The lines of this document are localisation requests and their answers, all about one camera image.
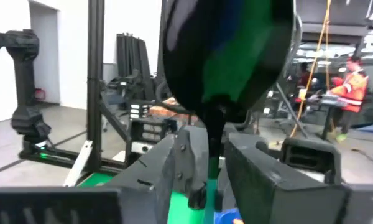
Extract black floor cable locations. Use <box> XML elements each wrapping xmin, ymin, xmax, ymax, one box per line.
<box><xmin>350</xmin><ymin>147</ymin><xmax>373</xmax><ymax>165</ymax></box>

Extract small red wall object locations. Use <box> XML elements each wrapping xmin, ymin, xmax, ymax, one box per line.
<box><xmin>34</xmin><ymin>88</ymin><xmax>47</xmax><ymax>102</ymax></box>

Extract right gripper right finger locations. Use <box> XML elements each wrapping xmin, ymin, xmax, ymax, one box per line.
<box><xmin>216</xmin><ymin>131</ymin><xmax>373</xmax><ymax>224</ymax></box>

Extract stack of black panels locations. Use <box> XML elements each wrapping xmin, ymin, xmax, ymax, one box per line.
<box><xmin>116</xmin><ymin>32</ymin><xmax>157</xmax><ymax>101</ymax></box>

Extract black box white labels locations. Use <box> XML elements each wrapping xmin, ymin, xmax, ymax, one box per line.
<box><xmin>129</xmin><ymin>102</ymin><xmax>178</xmax><ymax>144</ymax></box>

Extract yellow hanging cable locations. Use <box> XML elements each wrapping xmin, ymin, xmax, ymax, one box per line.
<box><xmin>290</xmin><ymin>0</ymin><xmax>333</xmax><ymax>138</ymax></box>

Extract dark pedestal table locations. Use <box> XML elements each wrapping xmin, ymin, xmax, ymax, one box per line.
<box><xmin>306</xmin><ymin>94</ymin><xmax>349</xmax><ymax>141</ymax></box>

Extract black aluminium rig frame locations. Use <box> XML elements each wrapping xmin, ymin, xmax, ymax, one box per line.
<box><xmin>18</xmin><ymin>0</ymin><xmax>133</xmax><ymax>175</ymax></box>

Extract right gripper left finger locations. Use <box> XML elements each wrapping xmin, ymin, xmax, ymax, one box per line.
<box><xmin>0</xmin><ymin>125</ymin><xmax>210</xmax><ymax>224</ymax></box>

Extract dark blue tray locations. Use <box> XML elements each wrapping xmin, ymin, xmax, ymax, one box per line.
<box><xmin>213</xmin><ymin>207</ymin><xmax>241</xmax><ymax>224</ymax></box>

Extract white flat bar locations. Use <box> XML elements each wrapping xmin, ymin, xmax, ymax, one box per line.
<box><xmin>63</xmin><ymin>139</ymin><xmax>94</xmax><ymax>188</ymax></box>

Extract person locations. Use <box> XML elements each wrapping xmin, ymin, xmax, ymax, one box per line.
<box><xmin>297</xmin><ymin>61</ymin><xmax>314</xmax><ymax>88</ymax></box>
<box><xmin>327</xmin><ymin>55</ymin><xmax>370</xmax><ymax>143</ymax></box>

